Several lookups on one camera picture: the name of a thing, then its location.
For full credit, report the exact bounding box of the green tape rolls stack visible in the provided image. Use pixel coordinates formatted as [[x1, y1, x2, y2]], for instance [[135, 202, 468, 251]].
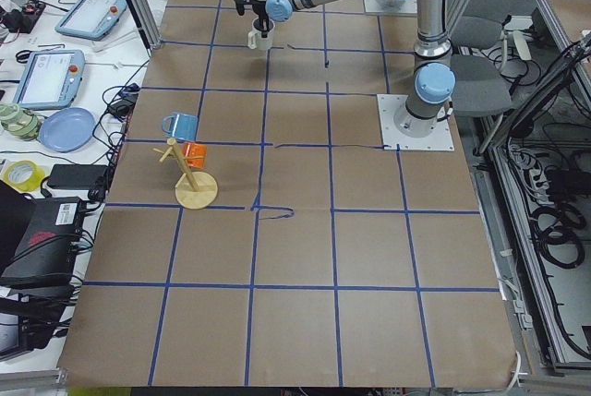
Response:
[[0, 103, 42, 140]]

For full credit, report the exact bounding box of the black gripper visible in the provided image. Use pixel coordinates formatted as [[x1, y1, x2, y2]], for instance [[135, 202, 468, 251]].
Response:
[[252, 0, 270, 39]]

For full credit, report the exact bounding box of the grey office chair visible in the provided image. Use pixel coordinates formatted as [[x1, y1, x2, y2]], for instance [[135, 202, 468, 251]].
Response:
[[450, 0, 515, 117]]

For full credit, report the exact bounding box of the yellow tape roll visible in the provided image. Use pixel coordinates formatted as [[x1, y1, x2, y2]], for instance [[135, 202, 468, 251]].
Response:
[[3, 161, 45, 192]]

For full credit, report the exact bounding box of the orange mug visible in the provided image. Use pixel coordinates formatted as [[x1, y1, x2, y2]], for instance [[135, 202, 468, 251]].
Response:
[[182, 141, 207, 169]]

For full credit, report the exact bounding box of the wooden mug tree stand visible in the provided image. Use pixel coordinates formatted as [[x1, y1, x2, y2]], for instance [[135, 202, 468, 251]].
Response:
[[154, 138, 218, 210]]

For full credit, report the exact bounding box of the far teach pendant tablet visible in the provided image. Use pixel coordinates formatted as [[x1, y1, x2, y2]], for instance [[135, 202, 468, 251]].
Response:
[[54, 0, 127, 41]]

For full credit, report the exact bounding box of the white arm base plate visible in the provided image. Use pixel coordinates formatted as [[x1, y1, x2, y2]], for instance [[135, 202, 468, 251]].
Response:
[[377, 94, 454, 151]]

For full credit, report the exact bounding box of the white mug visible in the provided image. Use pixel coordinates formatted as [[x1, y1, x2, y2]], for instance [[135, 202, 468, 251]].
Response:
[[247, 19, 275, 51]]

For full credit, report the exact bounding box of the black computer box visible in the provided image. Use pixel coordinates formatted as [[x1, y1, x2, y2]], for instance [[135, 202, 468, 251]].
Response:
[[1, 195, 83, 289]]

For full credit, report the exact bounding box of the blue plate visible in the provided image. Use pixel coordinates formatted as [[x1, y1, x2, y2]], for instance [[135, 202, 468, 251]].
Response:
[[38, 107, 96, 152]]

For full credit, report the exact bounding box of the teach pendant tablet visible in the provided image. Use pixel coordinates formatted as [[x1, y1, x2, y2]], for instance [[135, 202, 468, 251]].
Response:
[[54, 0, 127, 41], [13, 50, 86, 111]]

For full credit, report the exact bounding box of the black power adapter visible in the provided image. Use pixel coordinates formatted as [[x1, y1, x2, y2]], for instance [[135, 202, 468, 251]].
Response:
[[47, 164, 107, 189]]

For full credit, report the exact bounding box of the blue mug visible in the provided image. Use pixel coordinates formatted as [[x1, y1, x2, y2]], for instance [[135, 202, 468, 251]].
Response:
[[161, 112, 199, 141]]

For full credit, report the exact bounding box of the near teach pendant tablet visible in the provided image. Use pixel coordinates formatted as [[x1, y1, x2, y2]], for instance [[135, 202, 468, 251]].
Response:
[[13, 50, 86, 111]]

